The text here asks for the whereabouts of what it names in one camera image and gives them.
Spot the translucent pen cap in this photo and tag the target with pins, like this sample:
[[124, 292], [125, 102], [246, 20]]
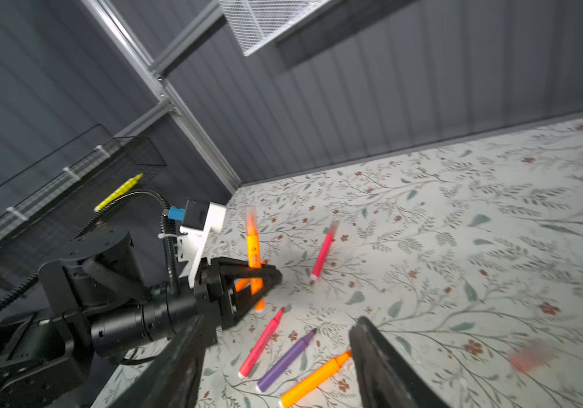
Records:
[[531, 357]]

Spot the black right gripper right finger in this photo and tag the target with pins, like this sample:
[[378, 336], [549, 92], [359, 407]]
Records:
[[385, 379]]

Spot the purple marker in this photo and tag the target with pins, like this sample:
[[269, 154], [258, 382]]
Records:
[[284, 362]]

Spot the yellow marker in basket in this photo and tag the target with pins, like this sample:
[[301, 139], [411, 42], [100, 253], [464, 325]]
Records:
[[120, 191]]

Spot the pink marker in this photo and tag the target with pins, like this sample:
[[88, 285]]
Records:
[[324, 250], [259, 347]]

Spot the aluminium left corner post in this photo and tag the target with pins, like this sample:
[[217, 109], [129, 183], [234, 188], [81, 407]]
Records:
[[152, 71]]

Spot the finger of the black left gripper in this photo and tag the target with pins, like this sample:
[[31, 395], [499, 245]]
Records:
[[224, 270], [241, 300]]

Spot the black wire wall basket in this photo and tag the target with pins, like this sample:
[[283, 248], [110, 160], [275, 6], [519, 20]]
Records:
[[45, 201]]

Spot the orange marker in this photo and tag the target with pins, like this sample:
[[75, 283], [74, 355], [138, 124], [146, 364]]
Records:
[[313, 381], [253, 252]]

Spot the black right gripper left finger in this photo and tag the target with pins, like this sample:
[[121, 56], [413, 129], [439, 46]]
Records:
[[173, 378]]

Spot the white wire mesh basket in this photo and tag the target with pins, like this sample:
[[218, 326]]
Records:
[[257, 23]]

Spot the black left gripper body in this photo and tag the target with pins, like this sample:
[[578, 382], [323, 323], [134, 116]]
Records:
[[101, 305]]

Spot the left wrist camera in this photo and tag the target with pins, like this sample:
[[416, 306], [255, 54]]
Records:
[[198, 221]]

